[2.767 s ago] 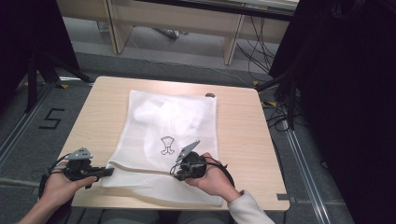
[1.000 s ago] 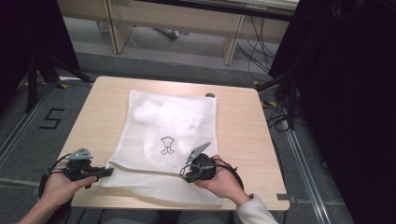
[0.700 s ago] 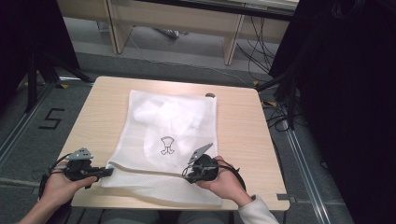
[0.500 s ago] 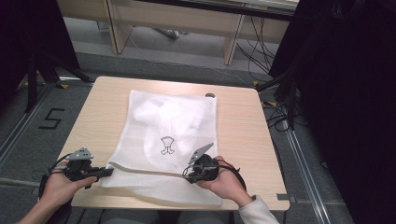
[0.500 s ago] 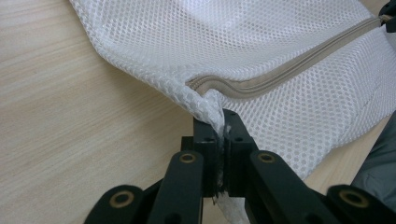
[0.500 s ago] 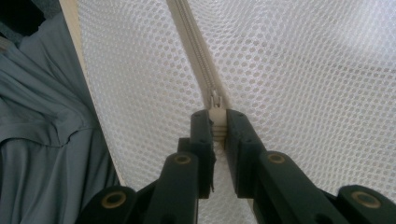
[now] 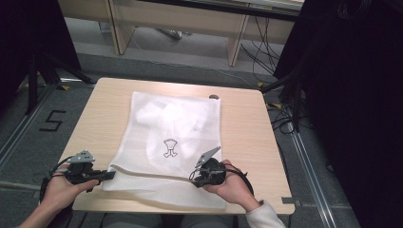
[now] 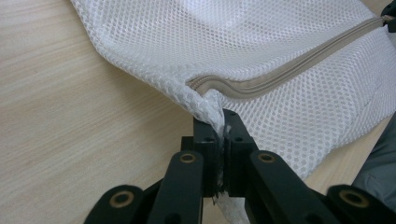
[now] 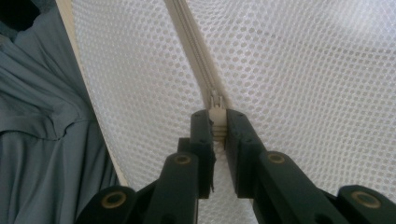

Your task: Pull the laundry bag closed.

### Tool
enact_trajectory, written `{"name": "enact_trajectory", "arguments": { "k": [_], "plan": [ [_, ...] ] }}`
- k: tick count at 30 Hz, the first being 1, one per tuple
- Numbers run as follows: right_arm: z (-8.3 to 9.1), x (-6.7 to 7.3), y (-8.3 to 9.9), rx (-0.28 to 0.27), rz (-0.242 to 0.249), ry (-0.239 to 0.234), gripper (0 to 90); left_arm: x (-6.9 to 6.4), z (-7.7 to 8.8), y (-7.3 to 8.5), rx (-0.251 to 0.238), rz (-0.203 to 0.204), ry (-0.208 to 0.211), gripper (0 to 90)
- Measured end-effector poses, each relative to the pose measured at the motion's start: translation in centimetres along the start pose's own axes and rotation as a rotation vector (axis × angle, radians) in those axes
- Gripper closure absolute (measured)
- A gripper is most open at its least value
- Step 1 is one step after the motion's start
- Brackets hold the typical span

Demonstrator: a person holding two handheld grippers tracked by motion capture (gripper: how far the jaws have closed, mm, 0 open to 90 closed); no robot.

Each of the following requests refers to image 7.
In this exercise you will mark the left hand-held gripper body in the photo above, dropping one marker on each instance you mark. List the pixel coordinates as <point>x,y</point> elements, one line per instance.
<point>80,172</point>

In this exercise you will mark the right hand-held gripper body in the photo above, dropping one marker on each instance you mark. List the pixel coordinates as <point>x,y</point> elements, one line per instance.
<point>214,172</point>

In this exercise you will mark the white mesh laundry bag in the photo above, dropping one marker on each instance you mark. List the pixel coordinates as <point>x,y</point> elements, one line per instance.
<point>177,126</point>

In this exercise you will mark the person's right hand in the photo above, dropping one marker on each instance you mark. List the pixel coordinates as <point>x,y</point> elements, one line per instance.
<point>233,186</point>

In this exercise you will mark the person's left hand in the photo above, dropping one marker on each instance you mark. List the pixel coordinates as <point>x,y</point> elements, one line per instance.
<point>60,193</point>

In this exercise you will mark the black metal stand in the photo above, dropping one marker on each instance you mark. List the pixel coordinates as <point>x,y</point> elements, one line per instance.
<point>296,104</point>
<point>33,82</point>

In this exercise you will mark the silver metal part under desk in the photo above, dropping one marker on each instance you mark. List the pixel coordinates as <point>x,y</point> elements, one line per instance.
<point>172,33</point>

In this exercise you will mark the black curtain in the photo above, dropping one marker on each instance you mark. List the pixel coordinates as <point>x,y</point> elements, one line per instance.
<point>28,34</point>
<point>358,110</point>

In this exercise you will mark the light wooden desk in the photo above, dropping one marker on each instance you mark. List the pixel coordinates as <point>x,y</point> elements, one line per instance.
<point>177,17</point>

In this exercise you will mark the metal floor rail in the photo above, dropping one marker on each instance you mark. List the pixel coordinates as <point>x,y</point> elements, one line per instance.
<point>312,177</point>
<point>22,126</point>

